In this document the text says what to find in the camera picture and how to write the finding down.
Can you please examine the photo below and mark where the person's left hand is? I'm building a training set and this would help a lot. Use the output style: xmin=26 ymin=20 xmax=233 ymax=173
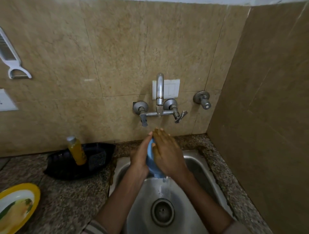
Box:
xmin=130 ymin=131 xmax=154 ymax=176

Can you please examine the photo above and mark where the person's right hand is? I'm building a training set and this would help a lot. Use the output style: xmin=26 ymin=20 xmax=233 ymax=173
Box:
xmin=152 ymin=128 xmax=191 ymax=180

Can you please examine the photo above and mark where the blue bowl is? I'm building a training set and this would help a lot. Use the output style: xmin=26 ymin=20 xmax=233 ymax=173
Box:
xmin=146 ymin=138 xmax=167 ymax=179

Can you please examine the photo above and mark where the person's right forearm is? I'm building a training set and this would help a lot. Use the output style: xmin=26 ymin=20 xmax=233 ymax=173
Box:
xmin=169 ymin=170 xmax=238 ymax=234

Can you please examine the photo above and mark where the person's left forearm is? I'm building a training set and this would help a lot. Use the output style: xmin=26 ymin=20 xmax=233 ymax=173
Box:
xmin=93 ymin=166 xmax=150 ymax=234

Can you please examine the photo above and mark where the dark scrub pad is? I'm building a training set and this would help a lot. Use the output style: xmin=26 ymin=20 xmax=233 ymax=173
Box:
xmin=88 ymin=151 xmax=107 ymax=171

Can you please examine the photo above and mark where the steel sink basin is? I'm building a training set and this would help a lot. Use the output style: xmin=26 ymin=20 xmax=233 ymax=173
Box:
xmin=109 ymin=149 xmax=236 ymax=234

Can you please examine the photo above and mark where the yellow dish soap bottle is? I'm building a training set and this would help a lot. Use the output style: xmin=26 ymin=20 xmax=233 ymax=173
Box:
xmin=67 ymin=136 xmax=87 ymax=166

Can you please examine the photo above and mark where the steel sink drain strainer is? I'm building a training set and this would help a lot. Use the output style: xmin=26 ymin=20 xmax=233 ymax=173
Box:
xmin=151 ymin=198 xmax=175 ymax=227

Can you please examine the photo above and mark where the black plastic tray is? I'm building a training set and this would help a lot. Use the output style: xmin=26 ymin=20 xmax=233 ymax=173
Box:
xmin=43 ymin=143 xmax=116 ymax=181

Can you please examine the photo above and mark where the yellow rimmed printed plate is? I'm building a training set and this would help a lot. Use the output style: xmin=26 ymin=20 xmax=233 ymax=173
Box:
xmin=0 ymin=183 xmax=41 ymax=234

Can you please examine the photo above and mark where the white grater peeler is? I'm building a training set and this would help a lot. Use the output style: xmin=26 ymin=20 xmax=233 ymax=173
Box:
xmin=0 ymin=27 xmax=32 ymax=80

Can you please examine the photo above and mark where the chrome wall mixer tap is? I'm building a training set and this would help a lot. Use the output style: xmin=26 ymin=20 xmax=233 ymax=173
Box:
xmin=132 ymin=73 xmax=188 ymax=127

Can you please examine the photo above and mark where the white wall switch plate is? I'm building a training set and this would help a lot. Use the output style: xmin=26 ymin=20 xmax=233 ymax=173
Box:
xmin=152 ymin=79 xmax=180 ymax=100

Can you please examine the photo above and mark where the chrome wall stop valve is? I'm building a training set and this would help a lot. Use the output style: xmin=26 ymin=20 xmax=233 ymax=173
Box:
xmin=193 ymin=91 xmax=212 ymax=110

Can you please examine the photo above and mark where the white wall socket plate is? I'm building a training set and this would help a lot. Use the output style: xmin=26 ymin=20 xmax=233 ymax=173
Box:
xmin=0 ymin=89 xmax=19 ymax=112

